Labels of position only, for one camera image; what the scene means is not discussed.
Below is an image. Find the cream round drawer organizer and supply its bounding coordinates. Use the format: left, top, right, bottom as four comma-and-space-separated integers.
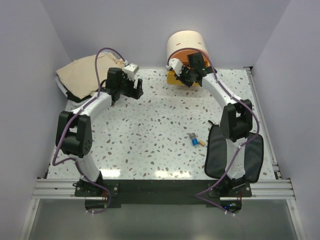
166, 30, 208, 65

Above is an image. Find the beige cloth bag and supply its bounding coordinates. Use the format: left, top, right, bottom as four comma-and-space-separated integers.
56, 52, 124, 99

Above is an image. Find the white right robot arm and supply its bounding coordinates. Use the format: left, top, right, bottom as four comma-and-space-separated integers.
177, 52, 256, 197

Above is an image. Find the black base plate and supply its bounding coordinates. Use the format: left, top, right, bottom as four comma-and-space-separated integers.
73, 179, 252, 210

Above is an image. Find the white basket under bag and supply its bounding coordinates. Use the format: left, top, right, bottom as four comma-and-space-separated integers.
55, 75, 78, 106

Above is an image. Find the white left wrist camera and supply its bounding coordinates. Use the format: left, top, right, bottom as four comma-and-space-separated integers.
122, 63, 139, 80

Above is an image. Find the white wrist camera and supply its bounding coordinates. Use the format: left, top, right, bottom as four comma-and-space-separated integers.
122, 63, 139, 80
166, 58, 186, 77

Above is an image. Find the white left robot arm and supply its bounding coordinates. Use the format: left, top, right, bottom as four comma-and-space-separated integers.
52, 63, 143, 196

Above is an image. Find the aluminium front rail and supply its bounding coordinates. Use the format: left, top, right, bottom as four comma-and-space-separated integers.
32, 179, 296, 200

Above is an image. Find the yellow drawer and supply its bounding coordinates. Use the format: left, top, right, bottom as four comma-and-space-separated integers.
167, 69, 201, 88

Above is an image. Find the blue grey small cylinder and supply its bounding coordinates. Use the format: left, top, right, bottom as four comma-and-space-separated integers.
189, 132, 199, 147

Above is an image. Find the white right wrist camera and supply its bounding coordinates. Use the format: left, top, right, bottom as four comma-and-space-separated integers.
166, 58, 186, 77

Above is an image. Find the dark grey cloth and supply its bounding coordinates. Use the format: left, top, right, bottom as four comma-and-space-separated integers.
204, 124, 264, 183

